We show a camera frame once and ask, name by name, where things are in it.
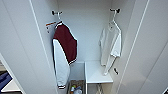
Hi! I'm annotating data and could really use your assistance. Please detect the white t-shirt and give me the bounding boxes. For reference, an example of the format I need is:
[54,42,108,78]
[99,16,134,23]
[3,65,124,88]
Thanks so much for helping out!
[98,21,123,76]

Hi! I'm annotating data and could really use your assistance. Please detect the black wall hook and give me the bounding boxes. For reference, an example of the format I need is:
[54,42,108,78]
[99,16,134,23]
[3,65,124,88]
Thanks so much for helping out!
[109,8,121,14]
[51,10,63,17]

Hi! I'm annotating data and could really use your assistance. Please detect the white inner shelf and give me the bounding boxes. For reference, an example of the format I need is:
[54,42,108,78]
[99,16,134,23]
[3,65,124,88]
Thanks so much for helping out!
[84,60,114,94]

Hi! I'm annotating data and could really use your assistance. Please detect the orange tag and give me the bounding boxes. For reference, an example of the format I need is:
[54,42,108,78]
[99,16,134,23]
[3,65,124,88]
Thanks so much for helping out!
[45,21,57,28]

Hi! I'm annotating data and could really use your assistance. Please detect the maroon jacket white sleeves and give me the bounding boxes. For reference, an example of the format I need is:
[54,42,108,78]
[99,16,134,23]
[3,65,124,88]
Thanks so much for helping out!
[51,20,79,90]

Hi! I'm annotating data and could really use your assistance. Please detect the white wardrobe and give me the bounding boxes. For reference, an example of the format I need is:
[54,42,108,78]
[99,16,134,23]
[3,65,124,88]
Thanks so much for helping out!
[49,0,129,94]

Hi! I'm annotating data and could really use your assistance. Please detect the small black door latch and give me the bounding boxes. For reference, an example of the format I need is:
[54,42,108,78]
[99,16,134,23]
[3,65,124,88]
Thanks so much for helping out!
[113,67,119,75]

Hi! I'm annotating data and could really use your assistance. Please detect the white bottle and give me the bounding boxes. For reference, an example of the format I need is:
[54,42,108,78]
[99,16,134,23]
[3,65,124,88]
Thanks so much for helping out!
[73,85,83,94]

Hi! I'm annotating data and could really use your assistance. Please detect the blue cloth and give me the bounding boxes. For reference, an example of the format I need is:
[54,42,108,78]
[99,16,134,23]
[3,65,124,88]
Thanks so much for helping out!
[0,71,13,90]

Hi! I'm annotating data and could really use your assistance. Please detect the white clothes hanger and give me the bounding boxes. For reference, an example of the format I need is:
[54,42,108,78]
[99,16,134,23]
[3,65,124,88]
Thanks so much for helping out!
[107,11,122,32]
[54,12,64,26]

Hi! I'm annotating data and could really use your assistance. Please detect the brown storage box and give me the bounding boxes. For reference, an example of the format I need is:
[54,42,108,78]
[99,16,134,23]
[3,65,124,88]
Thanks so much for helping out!
[66,79,86,94]

